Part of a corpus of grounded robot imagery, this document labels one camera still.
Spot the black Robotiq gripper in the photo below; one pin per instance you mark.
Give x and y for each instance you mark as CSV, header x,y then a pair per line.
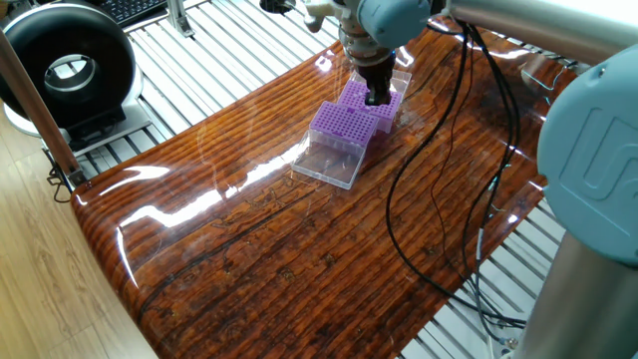
x,y
381,75

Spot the purple pipette tip box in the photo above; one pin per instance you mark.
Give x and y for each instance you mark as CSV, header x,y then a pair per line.
x,y
351,95
344,124

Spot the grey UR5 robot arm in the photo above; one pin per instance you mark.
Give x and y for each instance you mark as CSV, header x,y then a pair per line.
x,y
573,149

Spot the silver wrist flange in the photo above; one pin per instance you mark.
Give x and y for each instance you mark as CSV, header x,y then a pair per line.
x,y
366,47

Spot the wood grain table mat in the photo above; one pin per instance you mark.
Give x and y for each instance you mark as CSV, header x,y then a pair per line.
x,y
299,259

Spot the black keyboard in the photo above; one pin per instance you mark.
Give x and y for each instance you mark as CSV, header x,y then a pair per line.
x,y
129,10

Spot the white printed camera mount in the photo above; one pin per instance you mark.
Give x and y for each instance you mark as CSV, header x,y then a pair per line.
x,y
329,10

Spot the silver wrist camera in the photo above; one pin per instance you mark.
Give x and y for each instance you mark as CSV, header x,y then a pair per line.
x,y
311,22

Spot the aluminium bracket stand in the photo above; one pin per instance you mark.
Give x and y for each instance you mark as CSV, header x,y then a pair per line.
x,y
177,15

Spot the white device base plate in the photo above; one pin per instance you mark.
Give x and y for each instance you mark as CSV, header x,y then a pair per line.
x,y
134,117

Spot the brown frame post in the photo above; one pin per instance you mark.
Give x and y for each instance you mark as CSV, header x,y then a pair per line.
x,y
35,109

